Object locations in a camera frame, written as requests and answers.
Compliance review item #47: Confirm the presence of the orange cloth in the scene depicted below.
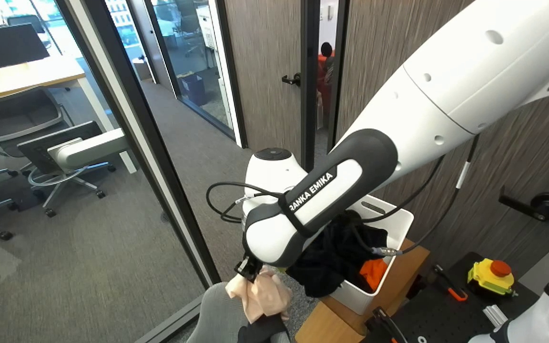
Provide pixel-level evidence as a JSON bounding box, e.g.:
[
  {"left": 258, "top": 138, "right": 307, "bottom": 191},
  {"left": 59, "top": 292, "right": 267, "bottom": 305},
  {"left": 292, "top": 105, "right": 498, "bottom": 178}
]
[{"left": 357, "top": 256, "right": 391, "bottom": 294}]

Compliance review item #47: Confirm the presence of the yellow emergency stop button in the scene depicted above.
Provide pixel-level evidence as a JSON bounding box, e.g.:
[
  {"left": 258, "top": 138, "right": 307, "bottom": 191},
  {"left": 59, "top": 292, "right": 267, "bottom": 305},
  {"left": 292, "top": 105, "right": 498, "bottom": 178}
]
[{"left": 465, "top": 258, "right": 519, "bottom": 300}]

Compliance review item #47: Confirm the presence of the ribbed aluminium block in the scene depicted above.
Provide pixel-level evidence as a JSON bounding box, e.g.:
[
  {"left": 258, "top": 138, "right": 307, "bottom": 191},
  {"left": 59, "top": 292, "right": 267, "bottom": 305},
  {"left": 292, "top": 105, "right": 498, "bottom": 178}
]
[{"left": 482, "top": 303, "right": 511, "bottom": 332}]

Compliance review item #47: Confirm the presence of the large black cloth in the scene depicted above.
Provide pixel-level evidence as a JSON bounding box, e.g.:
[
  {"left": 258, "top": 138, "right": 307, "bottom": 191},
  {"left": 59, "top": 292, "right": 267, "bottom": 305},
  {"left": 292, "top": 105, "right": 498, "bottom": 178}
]
[{"left": 284, "top": 210, "right": 391, "bottom": 300}]

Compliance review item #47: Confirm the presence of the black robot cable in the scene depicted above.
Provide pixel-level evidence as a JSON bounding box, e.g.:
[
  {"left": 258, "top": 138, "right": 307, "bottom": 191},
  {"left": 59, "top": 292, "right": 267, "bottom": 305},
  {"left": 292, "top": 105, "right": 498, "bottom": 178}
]
[{"left": 204, "top": 136, "right": 481, "bottom": 258}]

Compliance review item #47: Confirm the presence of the grey office chair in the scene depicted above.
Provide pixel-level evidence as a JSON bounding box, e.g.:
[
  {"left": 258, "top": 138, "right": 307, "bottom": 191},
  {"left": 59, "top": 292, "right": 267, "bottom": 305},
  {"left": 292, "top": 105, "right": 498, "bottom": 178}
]
[{"left": 15, "top": 121, "right": 130, "bottom": 220}]

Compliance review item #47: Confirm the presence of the orange handled screwdriver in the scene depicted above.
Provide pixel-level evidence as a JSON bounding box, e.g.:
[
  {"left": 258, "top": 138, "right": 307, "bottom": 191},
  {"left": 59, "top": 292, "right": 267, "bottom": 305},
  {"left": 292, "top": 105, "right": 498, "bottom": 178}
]
[{"left": 435, "top": 265, "right": 471, "bottom": 305}]

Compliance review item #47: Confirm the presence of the pale pink cloth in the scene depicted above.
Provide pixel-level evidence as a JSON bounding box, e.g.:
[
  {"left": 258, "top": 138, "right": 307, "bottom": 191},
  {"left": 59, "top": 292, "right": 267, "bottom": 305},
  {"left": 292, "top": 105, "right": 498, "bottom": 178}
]
[{"left": 223, "top": 265, "right": 294, "bottom": 326}]

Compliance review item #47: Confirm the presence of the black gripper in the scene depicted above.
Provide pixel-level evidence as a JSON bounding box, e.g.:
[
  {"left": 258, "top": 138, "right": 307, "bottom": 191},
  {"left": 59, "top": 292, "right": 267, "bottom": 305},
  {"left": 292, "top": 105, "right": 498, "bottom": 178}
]
[{"left": 235, "top": 254, "right": 265, "bottom": 286}]

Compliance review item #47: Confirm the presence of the black glass wall frame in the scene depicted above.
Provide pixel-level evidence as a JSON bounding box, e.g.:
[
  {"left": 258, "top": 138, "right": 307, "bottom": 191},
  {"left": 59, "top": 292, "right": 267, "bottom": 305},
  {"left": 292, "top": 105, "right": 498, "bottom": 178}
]
[{"left": 54, "top": 0, "right": 223, "bottom": 290}]

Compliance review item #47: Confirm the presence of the small black cloth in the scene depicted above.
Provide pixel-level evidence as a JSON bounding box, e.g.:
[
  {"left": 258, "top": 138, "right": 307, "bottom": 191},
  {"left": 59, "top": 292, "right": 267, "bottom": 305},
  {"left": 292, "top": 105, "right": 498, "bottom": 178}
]
[{"left": 237, "top": 313, "right": 290, "bottom": 343}]

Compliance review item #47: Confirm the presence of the dark mesh office chair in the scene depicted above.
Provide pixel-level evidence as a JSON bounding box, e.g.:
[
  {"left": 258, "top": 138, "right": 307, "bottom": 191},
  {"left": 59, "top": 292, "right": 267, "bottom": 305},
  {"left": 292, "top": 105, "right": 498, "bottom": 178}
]
[{"left": 0, "top": 92, "right": 76, "bottom": 161}]

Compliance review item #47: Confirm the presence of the white legged wooden desk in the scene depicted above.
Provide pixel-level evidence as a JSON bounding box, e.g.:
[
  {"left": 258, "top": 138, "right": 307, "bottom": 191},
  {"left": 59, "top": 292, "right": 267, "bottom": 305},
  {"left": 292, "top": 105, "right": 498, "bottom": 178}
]
[{"left": 0, "top": 54, "right": 141, "bottom": 176}]

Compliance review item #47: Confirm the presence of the white plastic box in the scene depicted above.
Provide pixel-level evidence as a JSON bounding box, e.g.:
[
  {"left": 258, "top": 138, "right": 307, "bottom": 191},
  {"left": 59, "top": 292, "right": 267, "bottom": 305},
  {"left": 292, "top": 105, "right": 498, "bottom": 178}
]
[{"left": 328, "top": 193, "right": 416, "bottom": 317}]

